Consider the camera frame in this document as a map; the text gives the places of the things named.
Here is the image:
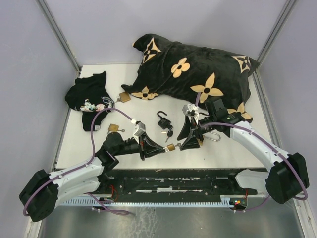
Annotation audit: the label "black padlock shackle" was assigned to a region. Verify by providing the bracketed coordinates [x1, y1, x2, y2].
[157, 111, 173, 130]

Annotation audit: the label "black printed garment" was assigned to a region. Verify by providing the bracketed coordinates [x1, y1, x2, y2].
[65, 71, 114, 132]

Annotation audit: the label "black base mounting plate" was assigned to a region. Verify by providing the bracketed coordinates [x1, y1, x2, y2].
[92, 169, 258, 200]

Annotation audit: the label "medium brass padlock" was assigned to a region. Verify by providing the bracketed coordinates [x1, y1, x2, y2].
[108, 123, 125, 133]

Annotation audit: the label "brass padlock near pillow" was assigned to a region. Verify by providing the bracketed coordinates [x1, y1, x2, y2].
[116, 92, 131, 103]

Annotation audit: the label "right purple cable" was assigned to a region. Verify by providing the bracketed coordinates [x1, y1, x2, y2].
[194, 92, 309, 213]

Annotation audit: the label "black-headed keys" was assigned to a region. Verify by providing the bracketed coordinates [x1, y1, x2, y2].
[161, 130, 173, 143]

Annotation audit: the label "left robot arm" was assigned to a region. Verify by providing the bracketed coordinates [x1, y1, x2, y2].
[19, 132, 167, 222]

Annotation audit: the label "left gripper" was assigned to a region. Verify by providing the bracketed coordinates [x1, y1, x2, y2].
[113, 131, 165, 160]

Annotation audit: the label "black floral pillow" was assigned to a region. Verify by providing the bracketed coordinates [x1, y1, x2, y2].
[121, 34, 260, 122]

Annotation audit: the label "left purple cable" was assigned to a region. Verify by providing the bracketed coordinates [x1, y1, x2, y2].
[22, 107, 138, 217]

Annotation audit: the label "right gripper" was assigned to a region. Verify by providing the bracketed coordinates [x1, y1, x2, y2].
[176, 115, 216, 151]

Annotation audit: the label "slotted cable duct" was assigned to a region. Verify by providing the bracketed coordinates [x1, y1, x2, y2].
[63, 192, 247, 208]

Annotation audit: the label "large brass padlock long shackle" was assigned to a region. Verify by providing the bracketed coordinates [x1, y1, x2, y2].
[198, 131, 221, 146]

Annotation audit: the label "purple cable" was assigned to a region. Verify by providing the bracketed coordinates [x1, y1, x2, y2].
[22, 107, 138, 217]
[194, 92, 309, 213]

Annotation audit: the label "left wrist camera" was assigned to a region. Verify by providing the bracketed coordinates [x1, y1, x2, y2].
[133, 121, 146, 144]

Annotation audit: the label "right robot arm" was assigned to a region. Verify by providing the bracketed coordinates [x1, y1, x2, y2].
[177, 97, 310, 204]

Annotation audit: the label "small brass padlock long shackle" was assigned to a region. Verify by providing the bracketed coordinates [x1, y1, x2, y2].
[164, 144, 175, 152]

